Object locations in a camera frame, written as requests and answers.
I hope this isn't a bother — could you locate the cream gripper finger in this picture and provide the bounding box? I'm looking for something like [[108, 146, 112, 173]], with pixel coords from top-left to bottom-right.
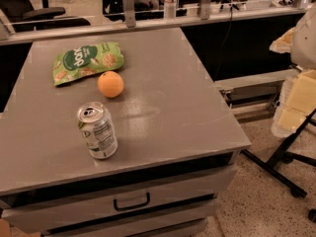
[[271, 70, 316, 138], [270, 28, 293, 53]]

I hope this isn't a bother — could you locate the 7up soda can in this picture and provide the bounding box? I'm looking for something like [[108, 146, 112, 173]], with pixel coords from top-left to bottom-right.
[[77, 102, 118, 159]]

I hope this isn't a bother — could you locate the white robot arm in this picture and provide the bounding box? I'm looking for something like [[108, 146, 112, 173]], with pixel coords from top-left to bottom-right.
[[270, 4, 316, 137]]

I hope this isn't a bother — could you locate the black wheeled stand base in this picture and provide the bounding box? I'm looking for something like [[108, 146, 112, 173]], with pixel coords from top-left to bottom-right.
[[241, 114, 316, 208]]

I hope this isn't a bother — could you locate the clear plastic water bottle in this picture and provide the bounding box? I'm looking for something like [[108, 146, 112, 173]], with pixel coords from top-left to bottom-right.
[[164, 0, 177, 19]]

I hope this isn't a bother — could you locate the grey drawer cabinet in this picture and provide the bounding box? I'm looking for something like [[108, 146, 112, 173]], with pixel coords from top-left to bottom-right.
[[0, 29, 250, 237]]

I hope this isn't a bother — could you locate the orange fruit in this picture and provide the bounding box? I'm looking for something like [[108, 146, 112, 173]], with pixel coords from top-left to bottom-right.
[[98, 71, 124, 98]]

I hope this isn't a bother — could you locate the green snack chip bag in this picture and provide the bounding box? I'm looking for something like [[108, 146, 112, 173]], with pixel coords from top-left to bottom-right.
[[52, 41, 124, 86]]

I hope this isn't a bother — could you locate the black office chair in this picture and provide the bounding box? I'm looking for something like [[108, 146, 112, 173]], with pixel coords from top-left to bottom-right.
[[0, 0, 90, 33]]

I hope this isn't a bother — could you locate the grey metal rail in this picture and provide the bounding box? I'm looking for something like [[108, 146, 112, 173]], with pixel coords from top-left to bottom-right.
[[214, 69, 299, 101]]

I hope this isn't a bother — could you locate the black drawer handle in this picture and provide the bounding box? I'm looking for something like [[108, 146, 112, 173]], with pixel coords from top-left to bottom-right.
[[113, 192, 151, 211]]

